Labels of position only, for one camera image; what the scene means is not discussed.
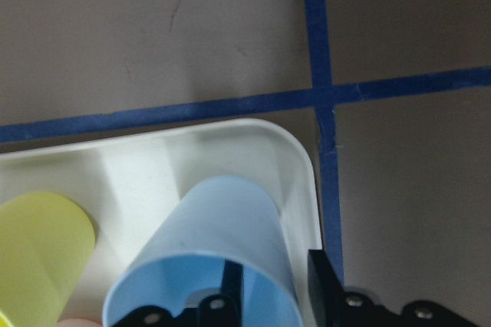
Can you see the light blue ikea cup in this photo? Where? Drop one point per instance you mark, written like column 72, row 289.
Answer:
column 221, row 218

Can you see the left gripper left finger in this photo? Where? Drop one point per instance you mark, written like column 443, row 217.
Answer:
column 221, row 308

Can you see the yellow cup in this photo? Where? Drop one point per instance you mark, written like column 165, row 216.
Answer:
column 46, row 242

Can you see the cream cup tray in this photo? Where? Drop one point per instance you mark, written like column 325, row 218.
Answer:
column 130, row 185

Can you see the pink cup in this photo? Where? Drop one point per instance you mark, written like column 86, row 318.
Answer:
column 77, row 322

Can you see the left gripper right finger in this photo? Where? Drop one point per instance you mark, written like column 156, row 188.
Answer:
column 333, row 305

